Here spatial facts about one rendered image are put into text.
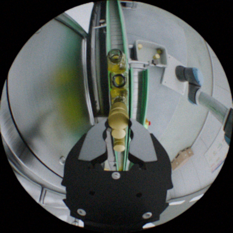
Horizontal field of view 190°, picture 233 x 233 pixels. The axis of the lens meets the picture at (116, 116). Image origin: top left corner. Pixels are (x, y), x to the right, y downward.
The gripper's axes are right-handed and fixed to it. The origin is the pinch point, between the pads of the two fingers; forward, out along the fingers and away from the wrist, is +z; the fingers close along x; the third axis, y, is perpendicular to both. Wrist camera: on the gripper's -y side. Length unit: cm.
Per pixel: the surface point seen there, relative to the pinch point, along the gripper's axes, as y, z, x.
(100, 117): 17.2, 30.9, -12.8
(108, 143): 41, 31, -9
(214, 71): -129, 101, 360
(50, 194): 7.7, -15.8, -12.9
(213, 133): 98, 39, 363
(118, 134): 5.7, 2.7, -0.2
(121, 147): 10.9, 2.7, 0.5
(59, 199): 11.2, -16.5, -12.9
